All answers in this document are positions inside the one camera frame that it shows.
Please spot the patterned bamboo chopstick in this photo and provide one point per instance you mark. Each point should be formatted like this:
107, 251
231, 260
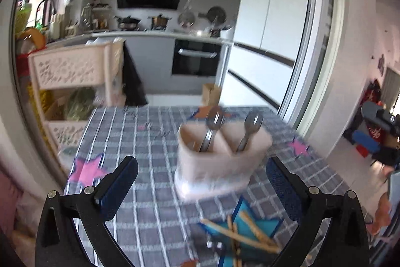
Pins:
258, 233

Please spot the black hanging cloth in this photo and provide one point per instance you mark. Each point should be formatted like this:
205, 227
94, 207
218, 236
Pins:
133, 86

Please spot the pink star mat left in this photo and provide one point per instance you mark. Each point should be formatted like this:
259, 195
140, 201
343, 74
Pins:
85, 172

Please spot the pink star mat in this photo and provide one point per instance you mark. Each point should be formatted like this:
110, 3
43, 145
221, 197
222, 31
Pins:
85, 172
299, 148

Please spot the beige utensil holder caddy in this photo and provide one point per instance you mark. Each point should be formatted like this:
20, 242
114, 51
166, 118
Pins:
220, 170

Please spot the metal spoon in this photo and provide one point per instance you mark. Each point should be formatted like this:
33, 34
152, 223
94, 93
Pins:
214, 121
252, 124

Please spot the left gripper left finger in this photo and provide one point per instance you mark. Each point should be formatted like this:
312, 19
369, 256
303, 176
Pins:
57, 240

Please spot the orange star mat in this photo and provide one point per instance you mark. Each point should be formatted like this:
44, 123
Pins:
203, 111

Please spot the pink star mat right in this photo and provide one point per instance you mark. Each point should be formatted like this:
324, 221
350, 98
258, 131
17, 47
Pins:
299, 148

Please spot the black wok pan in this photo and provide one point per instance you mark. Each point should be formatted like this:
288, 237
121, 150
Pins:
127, 23

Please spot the white refrigerator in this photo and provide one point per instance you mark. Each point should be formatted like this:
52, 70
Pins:
265, 47

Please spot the blue star mat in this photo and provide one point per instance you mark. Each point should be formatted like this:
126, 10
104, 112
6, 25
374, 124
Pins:
250, 256

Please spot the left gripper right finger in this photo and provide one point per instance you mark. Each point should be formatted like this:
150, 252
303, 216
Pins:
346, 240

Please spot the built-in black oven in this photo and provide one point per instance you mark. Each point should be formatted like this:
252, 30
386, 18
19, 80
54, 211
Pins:
194, 58

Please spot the beige plastic storage cart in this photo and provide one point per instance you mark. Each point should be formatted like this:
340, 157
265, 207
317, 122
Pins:
59, 72

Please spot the cardboard box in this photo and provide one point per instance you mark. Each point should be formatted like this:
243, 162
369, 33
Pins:
210, 94

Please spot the short bamboo chopstick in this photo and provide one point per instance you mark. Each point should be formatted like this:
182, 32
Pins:
237, 262

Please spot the copper cooking pot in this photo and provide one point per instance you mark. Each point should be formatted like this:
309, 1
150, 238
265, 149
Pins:
159, 23

